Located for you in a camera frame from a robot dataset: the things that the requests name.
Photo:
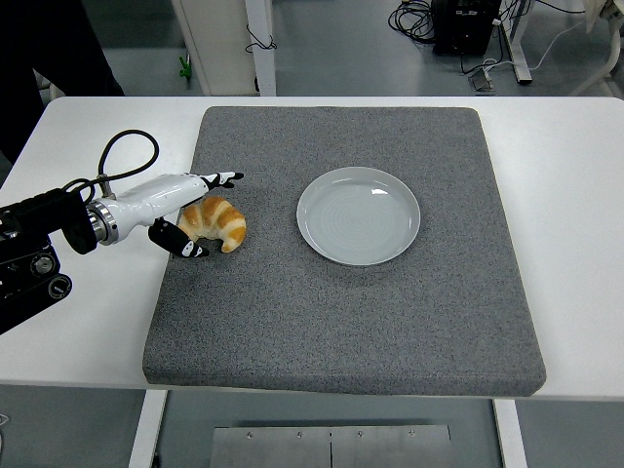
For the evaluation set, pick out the grey felt mat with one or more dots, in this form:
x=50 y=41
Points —
x=341 y=317

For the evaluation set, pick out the white table leg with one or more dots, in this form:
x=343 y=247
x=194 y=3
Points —
x=146 y=429
x=509 y=434

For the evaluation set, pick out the white cabinet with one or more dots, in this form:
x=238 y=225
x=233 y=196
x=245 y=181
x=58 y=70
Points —
x=219 y=29

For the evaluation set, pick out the small green object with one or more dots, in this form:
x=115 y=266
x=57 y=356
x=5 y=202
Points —
x=184 y=67

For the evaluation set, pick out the grey floor pedal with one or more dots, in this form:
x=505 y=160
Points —
x=481 y=82

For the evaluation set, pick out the white desk leg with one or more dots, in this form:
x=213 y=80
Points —
x=517 y=44

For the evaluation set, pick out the white chair base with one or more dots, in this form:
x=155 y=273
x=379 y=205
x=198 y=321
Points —
x=612 y=53

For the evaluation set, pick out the golden croissant bread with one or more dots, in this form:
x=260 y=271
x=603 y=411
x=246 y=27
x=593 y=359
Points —
x=219 y=219

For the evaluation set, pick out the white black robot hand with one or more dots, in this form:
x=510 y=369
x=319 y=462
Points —
x=156 y=197

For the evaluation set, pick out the person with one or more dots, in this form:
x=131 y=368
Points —
x=39 y=39

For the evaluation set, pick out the black computer case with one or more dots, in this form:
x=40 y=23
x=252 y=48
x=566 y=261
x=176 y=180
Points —
x=463 y=24

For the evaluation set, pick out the grey round plate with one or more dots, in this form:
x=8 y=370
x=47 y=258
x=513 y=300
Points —
x=358 y=219

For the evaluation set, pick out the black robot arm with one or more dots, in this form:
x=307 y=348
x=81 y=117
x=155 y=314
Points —
x=29 y=219

